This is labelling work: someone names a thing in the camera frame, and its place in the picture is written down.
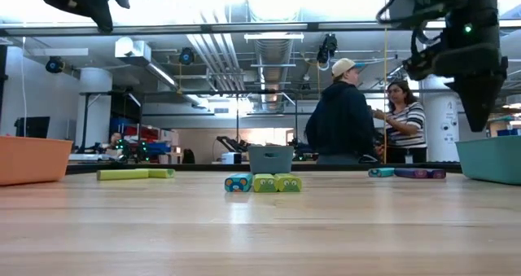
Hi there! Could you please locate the shelf with coloured bins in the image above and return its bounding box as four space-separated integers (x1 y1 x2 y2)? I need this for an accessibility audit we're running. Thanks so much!
108 116 180 165

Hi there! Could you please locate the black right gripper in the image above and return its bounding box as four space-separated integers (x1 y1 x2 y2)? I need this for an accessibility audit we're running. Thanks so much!
401 42 510 133

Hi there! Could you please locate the white round column with signs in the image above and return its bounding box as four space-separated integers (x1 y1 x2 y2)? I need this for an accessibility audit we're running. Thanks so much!
422 75 461 163

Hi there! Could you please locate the person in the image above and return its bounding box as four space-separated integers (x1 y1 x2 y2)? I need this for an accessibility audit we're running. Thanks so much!
107 131 124 150
304 57 380 165
370 79 428 164

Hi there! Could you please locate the teal mouse-face block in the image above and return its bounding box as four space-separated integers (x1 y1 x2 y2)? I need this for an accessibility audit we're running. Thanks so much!
368 167 396 178
224 173 254 193

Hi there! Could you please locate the white ceiling air unit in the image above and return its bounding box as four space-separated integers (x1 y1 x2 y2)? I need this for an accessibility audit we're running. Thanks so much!
114 37 152 62

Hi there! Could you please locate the blue ceiling cable reel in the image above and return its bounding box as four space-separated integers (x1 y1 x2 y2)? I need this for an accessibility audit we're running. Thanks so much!
178 46 195 66
44 55 65 74

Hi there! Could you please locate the white hanging cable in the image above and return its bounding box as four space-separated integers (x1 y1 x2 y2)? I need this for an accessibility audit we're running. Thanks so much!
20 35 27 138

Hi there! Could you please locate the yellow hanging cable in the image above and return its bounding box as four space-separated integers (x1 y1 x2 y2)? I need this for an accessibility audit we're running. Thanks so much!
382 0 389 165

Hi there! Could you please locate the black ceiling cable reel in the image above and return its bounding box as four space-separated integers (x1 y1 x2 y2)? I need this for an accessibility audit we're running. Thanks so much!
316 33 339 65

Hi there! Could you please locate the small white box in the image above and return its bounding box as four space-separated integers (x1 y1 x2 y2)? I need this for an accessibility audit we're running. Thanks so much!
221 151 243 165

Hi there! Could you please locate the silver ribbed ventilation duct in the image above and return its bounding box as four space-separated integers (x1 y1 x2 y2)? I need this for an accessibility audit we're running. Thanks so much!
246 37 295 111

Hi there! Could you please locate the small slate-blue plastic bin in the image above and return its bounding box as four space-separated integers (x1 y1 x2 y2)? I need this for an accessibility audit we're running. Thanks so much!
247 145 295 175

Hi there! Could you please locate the yellow-green frog-face block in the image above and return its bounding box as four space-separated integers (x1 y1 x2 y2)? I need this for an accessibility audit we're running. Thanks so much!
275 173 303 193
252 173 279 194
147 168 177 179
96 169 150 182

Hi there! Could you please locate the white ceiling light panel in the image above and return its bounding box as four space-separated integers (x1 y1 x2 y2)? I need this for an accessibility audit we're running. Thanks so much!
243 32 305 43

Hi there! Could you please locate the small black monitor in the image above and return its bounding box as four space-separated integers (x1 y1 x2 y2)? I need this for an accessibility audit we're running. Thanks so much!
14 116 51 139

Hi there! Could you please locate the black aluminium frame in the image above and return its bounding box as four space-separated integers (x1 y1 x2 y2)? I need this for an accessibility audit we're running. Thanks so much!
0 19 521 174

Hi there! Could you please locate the large teal plastic bin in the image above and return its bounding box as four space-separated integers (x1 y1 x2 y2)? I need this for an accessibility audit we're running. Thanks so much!
454 135 521 186

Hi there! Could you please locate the orange plastic bin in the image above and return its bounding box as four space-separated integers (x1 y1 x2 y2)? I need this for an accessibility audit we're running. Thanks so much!
0 135 74 186

